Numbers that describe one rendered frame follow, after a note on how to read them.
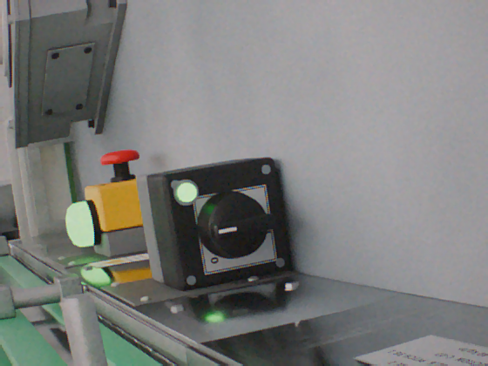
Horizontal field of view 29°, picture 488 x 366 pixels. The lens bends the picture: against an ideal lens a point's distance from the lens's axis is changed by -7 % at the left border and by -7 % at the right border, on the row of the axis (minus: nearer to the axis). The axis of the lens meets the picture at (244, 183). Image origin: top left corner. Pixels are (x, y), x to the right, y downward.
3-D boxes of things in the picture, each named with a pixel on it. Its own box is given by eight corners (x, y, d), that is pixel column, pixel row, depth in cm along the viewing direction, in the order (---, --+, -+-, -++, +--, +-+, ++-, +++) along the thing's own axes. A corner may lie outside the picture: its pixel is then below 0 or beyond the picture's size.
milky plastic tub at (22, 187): (71, 247, 158) (23, 254, 155) (50, 111, 157) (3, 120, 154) (91, 254, 142) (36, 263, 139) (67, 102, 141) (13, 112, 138)
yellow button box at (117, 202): (162, 242, 102) (94, 254, 100) (151, 170, 102) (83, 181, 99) (181, 246, 95) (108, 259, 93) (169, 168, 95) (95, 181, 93)
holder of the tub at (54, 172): (80, 278, 159) (37, 285, 156) (54, 111, 157) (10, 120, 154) (100, 288, 142) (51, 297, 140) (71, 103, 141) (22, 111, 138)
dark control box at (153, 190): (257, 261, 76) (152, 281, 73) (240, 158, 76) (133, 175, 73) (299, 270, 68) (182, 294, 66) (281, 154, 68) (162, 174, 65)
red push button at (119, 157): (100, 188, 98) (95, 154, 98) (138, 181, 100) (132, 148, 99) (108, 188, 94) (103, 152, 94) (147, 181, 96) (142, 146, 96)
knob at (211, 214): (265, 251, 68) (284, 254, 65) (202, 263, 66) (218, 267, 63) (255, 186, 67) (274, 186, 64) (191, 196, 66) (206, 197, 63)
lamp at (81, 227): (95, 243, 98) (67, 247, 97) (87, 199, 98) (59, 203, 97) (104, 246, 94) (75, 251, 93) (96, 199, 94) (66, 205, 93)
